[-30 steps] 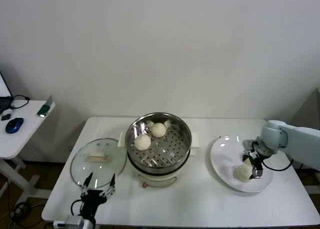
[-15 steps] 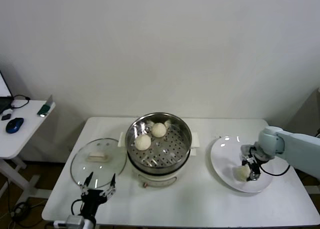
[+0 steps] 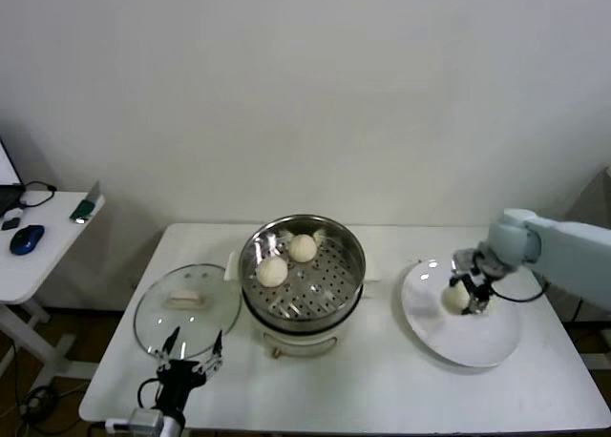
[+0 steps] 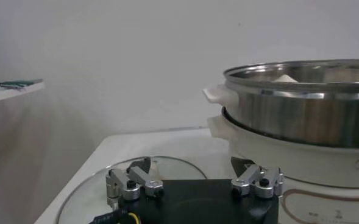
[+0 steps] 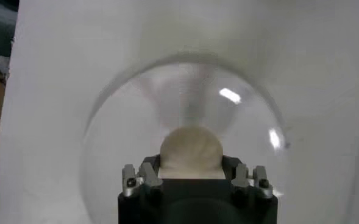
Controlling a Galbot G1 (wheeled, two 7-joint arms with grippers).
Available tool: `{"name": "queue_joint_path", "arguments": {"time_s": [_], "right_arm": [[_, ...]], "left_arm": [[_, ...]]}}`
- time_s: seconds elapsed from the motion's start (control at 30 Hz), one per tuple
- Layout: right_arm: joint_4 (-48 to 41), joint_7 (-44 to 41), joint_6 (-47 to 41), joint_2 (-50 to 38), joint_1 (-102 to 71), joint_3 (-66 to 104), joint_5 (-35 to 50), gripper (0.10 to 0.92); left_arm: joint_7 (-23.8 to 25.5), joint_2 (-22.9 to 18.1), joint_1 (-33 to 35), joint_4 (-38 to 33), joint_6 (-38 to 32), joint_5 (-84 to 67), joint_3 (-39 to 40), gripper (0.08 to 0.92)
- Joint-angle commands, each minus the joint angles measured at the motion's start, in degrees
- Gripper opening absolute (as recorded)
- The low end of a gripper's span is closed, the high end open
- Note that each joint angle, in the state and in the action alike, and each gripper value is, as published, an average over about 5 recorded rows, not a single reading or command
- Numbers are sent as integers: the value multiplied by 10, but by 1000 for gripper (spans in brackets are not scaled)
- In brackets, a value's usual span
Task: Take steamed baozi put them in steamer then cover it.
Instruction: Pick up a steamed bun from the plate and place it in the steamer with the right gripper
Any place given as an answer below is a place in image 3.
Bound round glass lid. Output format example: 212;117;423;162
133;263;242;361

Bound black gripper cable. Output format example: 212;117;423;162
137;378;161;409
489;279;550;304

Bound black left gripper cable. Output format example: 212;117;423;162
137;378;161;409

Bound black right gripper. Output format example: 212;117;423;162
447;269;493;317

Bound perforated steel steamer basket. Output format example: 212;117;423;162
224;214;383;331

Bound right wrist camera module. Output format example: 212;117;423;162
451;247;480;272

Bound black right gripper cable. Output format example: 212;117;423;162
489;279;550;304

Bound black laptop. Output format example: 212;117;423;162
0;134;26;219

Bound round white plate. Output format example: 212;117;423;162
400;259;522;367

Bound white electric cooker base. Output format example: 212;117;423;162
241;283;378;360

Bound black floor cables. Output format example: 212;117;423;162
18;384;66;433

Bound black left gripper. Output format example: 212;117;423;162
150;325;224;409

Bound white side desk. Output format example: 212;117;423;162
0;190;107;380

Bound green flat card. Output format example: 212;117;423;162
70;181;106;225

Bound black desk cable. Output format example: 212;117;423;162
18;179;59;209

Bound blue computer mouse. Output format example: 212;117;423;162
10;223;47;256

